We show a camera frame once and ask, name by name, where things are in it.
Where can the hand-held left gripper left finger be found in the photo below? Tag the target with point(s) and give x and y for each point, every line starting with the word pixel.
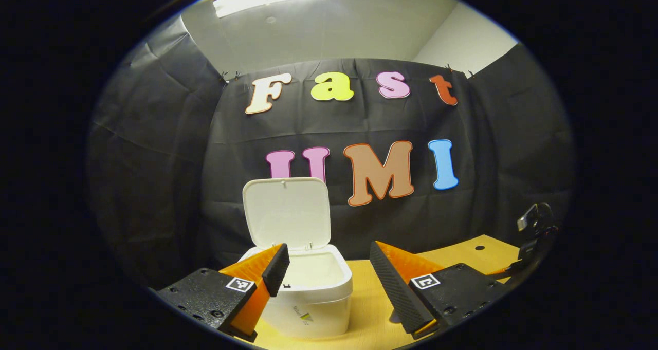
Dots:
pixel 276 270

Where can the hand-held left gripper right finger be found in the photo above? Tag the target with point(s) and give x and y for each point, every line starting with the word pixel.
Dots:
pixel 396 288

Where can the wooden desktop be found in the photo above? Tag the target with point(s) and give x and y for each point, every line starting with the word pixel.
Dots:
pixel 367 298

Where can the black backdrop cloth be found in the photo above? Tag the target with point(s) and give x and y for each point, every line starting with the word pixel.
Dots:
pixel 360 124

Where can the white desktop garbage bin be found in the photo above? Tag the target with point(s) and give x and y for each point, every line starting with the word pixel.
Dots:
pixel 313 288

